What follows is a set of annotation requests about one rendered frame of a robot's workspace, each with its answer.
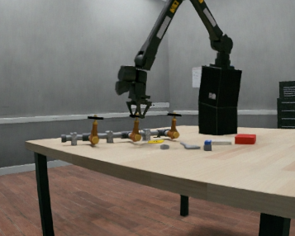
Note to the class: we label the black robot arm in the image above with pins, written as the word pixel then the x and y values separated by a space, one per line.
pixel 131 79

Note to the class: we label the red flat rectangular block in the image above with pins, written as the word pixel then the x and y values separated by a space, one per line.
pixel 245 139

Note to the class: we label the grey pipe manifold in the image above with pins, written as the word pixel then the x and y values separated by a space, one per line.
pixel 133 135

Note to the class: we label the grey hex nut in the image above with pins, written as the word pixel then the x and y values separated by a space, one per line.
pixel 164 146

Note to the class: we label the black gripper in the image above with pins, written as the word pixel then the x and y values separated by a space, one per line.
pixel 138 99

